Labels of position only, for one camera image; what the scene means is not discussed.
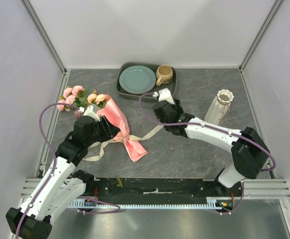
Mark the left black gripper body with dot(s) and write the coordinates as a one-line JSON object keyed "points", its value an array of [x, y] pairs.
{"points": [[102, 132]]}

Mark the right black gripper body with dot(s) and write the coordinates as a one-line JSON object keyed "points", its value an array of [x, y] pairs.
{"points": [[179, 110]]}

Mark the pink wrapping paper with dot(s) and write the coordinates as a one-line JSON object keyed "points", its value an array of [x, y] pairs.
{"points": [[134, 148]]}

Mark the beige ribbon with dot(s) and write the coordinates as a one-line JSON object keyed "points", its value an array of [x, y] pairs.
{"points": [[121, 140]]}

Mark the pink flower bunch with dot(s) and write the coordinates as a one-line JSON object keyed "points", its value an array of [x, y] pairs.
{"points": [[80, 97]]}

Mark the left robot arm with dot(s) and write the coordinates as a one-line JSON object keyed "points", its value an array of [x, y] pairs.
{"points": [[61, 185]]}

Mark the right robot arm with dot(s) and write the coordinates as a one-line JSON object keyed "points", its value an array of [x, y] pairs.
{"points": [[249, 152]]}

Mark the white ribbed vase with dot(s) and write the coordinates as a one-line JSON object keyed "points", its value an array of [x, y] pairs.
{"points": [[219, 107]]}

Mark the dark green tray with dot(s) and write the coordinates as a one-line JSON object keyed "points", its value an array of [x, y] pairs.
{"points": [[172, 86]]}

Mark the beige ceramic mug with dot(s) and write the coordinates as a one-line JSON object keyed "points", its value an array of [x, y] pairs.
{"points": [[164, 75]]}

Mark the teal plate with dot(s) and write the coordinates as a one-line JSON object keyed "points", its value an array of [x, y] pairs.
{"points": [[137, 79]]}

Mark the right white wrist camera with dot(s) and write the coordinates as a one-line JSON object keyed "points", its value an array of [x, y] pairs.
{"points": [[164, 95]]}

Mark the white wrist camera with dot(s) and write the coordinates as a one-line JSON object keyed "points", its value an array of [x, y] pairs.
{"points": [[164, 95], [89, 111]]}

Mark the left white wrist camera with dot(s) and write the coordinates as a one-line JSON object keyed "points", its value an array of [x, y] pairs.
{"points": [[89, 111]]}

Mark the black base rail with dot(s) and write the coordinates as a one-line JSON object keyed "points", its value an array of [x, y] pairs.
{"points": [[110, 187]]}

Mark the slotted cable duct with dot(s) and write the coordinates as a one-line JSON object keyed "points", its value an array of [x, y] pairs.
{"points": [[88, 204]]}

